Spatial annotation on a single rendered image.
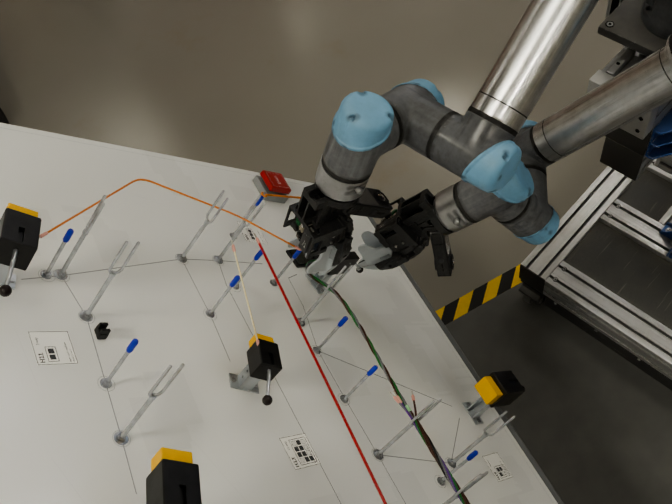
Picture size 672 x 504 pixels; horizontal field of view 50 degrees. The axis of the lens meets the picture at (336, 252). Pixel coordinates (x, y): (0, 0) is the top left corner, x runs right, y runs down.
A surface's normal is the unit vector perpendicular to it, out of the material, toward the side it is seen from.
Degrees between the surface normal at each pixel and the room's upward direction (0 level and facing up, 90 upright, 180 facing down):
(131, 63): 0
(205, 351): 50
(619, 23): 0
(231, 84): 0
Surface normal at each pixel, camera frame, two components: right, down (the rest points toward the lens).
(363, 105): 0.25, -0.59
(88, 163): 0.56, -0.67
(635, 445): -0.17, -0.48
